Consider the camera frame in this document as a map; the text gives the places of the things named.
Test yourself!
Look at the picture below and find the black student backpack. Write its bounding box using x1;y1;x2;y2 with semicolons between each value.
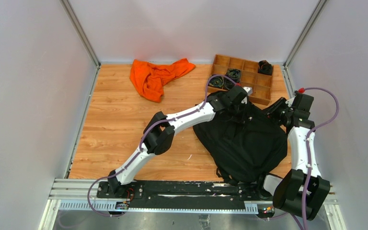
193;102;288;185

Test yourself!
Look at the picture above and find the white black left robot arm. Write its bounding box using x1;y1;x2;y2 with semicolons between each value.
107;84;253;198

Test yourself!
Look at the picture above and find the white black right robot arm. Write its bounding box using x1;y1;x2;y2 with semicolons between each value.
254;91;331;220

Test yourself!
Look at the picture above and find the wooden compartment tray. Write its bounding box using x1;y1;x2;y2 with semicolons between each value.
208;54;274;105

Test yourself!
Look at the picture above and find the orange cloth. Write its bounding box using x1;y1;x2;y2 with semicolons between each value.
129;58;196;103

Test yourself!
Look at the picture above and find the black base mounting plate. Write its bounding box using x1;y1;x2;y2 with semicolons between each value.
96;180;273;212

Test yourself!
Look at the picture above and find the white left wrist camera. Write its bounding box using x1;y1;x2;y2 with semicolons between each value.
239;86;254;105

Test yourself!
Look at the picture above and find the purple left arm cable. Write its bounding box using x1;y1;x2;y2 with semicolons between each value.
87;74;240;218

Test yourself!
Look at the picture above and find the aluminium frame rail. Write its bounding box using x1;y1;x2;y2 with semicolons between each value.
38;178;337;230

